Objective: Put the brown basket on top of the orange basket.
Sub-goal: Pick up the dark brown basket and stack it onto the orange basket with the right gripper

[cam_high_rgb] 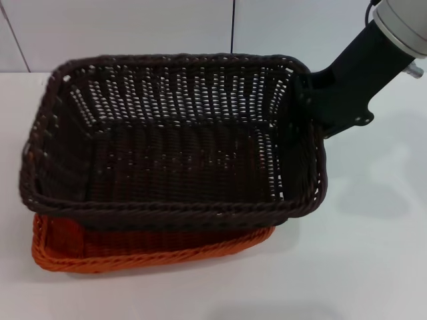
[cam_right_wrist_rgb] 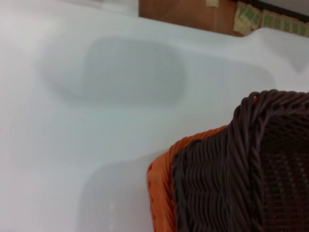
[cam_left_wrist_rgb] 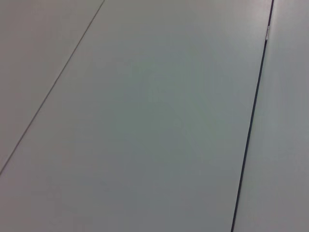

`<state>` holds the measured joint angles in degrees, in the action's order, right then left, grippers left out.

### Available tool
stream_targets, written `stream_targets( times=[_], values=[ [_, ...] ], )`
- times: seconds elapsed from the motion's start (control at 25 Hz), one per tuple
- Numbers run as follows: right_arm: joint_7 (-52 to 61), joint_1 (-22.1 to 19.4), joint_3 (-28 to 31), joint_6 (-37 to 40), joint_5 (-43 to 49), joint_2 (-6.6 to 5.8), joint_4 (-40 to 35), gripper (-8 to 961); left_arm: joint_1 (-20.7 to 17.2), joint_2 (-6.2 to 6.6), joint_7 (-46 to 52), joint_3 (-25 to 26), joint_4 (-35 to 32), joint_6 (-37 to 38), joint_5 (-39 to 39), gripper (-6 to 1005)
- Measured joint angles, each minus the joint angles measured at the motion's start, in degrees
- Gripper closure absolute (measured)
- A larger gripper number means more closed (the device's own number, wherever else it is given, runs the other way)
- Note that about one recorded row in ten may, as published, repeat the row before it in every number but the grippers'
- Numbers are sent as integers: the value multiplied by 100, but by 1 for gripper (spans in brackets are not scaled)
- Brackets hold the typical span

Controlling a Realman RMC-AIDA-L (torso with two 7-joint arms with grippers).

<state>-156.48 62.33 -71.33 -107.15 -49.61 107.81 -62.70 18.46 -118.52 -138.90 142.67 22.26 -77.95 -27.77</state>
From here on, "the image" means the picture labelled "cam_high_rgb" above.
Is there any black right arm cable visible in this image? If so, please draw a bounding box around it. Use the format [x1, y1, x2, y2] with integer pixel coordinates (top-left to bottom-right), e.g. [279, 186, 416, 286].
[364, 0, 380, 23]

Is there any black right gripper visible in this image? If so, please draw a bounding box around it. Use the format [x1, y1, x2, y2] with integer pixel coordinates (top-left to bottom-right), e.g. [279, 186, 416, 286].
[295, 19, 415, 140]

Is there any dark brown woven basket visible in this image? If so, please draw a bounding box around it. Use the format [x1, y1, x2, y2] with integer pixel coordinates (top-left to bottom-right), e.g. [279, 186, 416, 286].
[19, 52, 330, 233]

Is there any orange woven plastic basket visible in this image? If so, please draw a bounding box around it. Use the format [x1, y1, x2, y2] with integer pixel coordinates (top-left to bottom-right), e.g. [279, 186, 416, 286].
[30, 213, 277, 278]

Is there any silver metal connector plug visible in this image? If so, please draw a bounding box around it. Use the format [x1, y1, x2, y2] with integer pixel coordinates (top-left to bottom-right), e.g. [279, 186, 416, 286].
[404, 61, 424, 79]

